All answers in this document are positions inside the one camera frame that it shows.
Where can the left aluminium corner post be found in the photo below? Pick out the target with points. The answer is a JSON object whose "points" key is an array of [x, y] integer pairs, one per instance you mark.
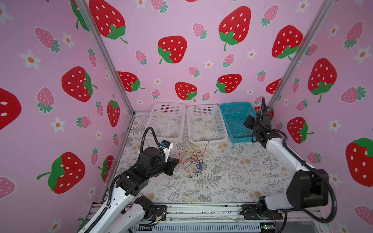
{"points": [[84, 9]]}

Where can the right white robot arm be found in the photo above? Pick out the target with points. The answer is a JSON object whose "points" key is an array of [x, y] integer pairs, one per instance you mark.
{"points": [[308, 188]]}

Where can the teal plastic basket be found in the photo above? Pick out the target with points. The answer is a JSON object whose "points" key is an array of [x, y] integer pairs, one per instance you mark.
{"points": [[234, 115]]}

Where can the aluminium corner post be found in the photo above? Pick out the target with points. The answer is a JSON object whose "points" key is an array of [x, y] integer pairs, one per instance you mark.
{"points": [[317, 22], [84, 9]]}

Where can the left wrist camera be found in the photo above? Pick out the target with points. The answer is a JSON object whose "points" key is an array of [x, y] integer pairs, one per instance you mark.
{"points": [[166, 147]]}

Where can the white plastic basket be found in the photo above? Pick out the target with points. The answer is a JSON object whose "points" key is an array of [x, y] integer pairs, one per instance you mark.
{"points": [[206, 125], [167, 121]]}

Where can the middle white plastic basket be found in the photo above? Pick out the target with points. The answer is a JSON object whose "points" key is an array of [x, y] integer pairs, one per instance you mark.
{"points": [[206, 125]]}

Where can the right aluminium corner post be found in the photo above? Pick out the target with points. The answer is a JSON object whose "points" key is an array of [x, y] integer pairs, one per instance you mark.
{"points": [[317, 22]]}

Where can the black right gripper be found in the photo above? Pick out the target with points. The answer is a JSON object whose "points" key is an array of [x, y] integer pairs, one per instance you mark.
{"points": [[249, 120]]}

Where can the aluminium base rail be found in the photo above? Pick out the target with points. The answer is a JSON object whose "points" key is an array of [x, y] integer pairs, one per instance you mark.
{"points": [[207, 218]]}

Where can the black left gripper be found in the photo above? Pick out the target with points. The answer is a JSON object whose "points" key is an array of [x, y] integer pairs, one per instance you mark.
{"points": [[171, 163]]}

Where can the left white plastic basket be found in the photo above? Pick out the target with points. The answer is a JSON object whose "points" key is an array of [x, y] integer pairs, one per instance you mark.
{"points": [[167, 121]]}

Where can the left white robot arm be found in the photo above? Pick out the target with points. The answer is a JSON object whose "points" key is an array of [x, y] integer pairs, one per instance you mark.
{"points": [[125, 192]]}

